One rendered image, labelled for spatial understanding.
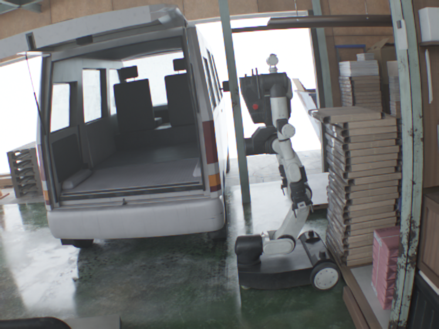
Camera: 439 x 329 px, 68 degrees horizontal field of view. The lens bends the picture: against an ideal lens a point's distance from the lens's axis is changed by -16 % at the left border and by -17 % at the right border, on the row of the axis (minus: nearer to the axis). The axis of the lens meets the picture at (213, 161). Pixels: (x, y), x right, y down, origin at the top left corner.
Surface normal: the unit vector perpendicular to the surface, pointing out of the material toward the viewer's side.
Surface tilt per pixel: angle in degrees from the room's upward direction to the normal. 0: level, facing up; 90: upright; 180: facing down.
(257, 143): 90
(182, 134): 90
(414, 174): 90
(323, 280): 90
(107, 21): 106
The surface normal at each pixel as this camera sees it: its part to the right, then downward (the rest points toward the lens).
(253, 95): -0.02, 0.21
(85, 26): -0.01, 0.48
